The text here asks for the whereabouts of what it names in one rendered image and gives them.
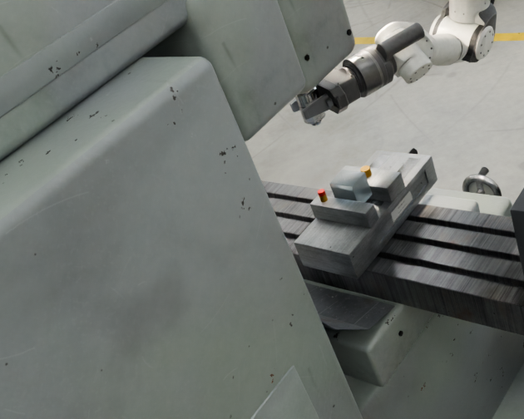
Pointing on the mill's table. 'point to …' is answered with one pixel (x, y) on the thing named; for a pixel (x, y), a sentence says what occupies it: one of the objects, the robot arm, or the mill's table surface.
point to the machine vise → (363, 219)
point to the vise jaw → (383, 184)
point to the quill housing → (318, 36)
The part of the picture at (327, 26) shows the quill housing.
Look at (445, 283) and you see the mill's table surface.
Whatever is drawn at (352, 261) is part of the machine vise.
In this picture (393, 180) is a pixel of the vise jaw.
